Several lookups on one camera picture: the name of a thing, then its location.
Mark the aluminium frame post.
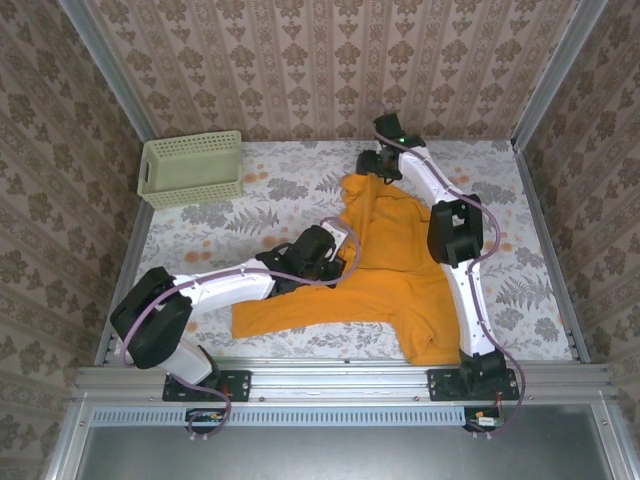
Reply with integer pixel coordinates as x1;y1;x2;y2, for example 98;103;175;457
510;0;609;151
58;0;162;144

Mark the pale green perforated plastic basket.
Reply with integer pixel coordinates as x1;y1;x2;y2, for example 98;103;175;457
136;130;246;211

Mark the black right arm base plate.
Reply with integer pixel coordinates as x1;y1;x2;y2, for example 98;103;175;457
427;368;521;402

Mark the mustard yellow t-shirt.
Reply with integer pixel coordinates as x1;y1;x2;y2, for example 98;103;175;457
230;171;464;367

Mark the grey metal panel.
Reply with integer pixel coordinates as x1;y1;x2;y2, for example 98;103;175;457
74;424;614;480

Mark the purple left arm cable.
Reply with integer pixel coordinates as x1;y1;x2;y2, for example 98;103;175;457
121;215;362;444

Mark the floral patterned tablecloth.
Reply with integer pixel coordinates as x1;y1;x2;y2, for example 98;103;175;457
114;139;576;361

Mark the small black controller board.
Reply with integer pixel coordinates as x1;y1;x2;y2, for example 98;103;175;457
462;405;507;432
185;407;227;434

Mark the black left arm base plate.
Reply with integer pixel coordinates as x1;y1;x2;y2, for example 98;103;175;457
162;368;251;404

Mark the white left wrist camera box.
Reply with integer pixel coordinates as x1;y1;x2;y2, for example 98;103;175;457
318;219;352;262

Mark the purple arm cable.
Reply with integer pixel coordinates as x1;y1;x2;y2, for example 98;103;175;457
121;215;362;444
372;101;526;440

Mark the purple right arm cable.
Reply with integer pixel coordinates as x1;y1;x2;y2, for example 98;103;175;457
372;101;526;440

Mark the aluminium side rail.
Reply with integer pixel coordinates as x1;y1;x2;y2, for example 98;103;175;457
94;199;156;366
514;142;594;364

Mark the grey slotted cable duct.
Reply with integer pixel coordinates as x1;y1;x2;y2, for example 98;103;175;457
92;405;474;428

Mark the aluminium base beam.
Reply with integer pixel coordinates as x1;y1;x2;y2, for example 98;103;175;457
72;355;619;402

